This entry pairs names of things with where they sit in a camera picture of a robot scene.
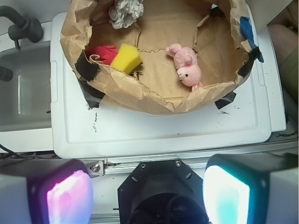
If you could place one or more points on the black faucet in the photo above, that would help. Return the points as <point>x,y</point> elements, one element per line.
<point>23,27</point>

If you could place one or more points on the white sink basin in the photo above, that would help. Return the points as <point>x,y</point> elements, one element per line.
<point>25,119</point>

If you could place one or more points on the white plastic board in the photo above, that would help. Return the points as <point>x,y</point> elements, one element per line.
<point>106,131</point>

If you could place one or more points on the brown paper bag bin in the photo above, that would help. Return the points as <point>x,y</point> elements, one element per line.
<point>211,27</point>

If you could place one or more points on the red crumpled ball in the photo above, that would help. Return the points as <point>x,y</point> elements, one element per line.
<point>104,54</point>

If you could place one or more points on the yellow sponge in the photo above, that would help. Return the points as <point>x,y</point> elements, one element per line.
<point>127,59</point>

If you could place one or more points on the blue tape strip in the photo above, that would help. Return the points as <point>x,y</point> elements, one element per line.
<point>247,33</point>

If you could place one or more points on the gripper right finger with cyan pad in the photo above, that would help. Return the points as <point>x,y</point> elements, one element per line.
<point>253,188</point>

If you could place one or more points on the crumpled grey paper ball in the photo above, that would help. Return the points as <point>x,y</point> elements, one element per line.
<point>125,12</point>

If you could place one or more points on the pink plush bunny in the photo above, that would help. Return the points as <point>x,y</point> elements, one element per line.
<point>186,63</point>

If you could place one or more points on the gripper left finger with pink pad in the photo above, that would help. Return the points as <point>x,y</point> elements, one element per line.
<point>45,191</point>

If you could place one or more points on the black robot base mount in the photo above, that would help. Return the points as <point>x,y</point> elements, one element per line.
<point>162,192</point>

